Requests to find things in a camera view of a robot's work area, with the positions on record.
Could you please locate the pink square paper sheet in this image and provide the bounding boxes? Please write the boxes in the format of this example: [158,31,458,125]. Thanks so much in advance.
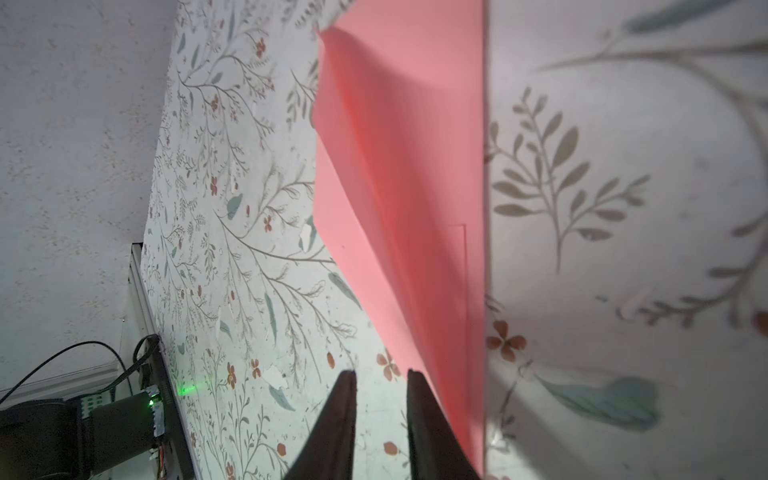
[312,1,485,474]

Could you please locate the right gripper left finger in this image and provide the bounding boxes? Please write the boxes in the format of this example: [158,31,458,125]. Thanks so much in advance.
[284,370,357,480]

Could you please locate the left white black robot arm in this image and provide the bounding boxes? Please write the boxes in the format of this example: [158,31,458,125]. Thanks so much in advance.
[1,388,165,479]

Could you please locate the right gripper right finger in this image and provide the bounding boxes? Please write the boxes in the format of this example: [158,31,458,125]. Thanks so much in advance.
[406,370,480,480]

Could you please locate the aluminium front rail base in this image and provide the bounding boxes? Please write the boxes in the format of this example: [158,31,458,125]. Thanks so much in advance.
[119,243,156,367]

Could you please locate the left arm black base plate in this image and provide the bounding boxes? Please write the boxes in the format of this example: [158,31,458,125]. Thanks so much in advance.
[140,334,196,479]

